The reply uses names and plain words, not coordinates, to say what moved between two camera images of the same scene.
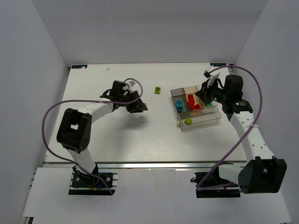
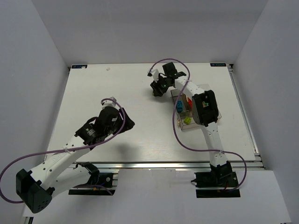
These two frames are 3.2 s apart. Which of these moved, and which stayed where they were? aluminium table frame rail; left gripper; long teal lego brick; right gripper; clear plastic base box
Moved: right gripper; left gripper
Stayed: aluminium table frame rail; clear plastic base box; long teal lego brick
